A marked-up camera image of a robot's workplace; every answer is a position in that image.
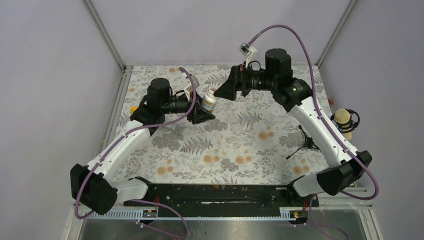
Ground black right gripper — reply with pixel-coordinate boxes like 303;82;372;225
213;61;277;101

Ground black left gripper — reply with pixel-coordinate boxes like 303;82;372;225
161;89;216;124

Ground white orange pill bottle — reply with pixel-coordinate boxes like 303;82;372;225
200;87;218;113

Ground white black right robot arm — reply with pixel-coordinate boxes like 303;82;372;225
214;45;372;206

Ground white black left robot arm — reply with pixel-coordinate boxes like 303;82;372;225
70;75;215;219

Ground grey cylindrical tool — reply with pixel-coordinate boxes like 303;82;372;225
171;124;184;136

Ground floral patterned table mat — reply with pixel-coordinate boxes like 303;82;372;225
107;64;355;186

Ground yellow blue toy blocks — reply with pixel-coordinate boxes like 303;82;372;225
130;106;138;114

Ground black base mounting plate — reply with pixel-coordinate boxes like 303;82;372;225
142;178;320;216

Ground beige foam microphone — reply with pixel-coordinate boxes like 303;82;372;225
330;108;360;141

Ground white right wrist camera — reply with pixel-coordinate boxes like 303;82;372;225
239;42;257;72

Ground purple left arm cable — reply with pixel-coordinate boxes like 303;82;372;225
74;67;198;220

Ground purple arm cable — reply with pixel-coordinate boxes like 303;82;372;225
246;24;380;201
74;67;198;220

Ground slotted metal cable duct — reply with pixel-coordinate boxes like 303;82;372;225
88;207;308;221

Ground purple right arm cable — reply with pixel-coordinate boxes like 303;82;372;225
246;24;380;201

